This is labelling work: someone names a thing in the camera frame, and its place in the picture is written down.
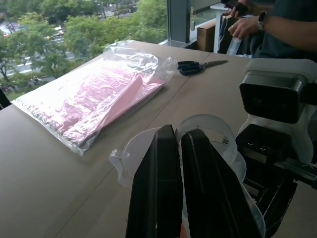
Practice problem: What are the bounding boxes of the plastic bag of pink paper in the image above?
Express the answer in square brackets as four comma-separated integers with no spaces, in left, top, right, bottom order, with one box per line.
[11,40,178,157]

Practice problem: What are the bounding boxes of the person's dark blue torso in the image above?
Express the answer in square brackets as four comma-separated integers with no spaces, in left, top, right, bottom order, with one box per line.
[245,0,317,63]

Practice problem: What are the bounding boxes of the black phone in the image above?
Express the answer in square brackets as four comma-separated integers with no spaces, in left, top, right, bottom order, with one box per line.
[220,0,240,9]

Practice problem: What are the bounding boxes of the white wrist watch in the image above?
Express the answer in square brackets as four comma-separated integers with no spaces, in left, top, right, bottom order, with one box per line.
[256,10,267,31]

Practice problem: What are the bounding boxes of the grey window frame pillar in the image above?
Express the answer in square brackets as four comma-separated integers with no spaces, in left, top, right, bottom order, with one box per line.
[167,0,192,48]

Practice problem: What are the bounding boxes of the clear plastic bottle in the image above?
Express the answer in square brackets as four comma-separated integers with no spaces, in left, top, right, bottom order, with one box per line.
[226,36,243,57]

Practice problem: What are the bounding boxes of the brown cardboard box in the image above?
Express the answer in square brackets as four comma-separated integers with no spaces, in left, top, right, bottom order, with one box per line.
[196,19,219,53]

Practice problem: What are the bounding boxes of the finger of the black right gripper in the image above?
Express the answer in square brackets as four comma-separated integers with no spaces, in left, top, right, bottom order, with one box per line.
[255,177,298,238]

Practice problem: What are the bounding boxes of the person's left hand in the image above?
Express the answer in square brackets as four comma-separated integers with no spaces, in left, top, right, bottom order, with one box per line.
[227,16,264,40]

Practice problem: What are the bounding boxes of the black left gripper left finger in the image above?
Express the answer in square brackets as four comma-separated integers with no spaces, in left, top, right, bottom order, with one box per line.
[125,124,184,238]

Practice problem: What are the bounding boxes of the black-handled scissors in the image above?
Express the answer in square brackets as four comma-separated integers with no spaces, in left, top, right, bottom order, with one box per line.
[177,59,229,76]

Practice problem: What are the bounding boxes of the clear plastic cup with handle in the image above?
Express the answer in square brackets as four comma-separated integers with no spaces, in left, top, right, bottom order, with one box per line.
[109,127,162,187]

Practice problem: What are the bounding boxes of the person's right hand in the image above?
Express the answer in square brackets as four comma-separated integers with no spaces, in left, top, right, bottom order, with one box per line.
[221,0,249,19]

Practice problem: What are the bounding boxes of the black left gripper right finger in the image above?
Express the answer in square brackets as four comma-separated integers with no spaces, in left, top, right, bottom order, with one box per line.
[180,128,264,238]

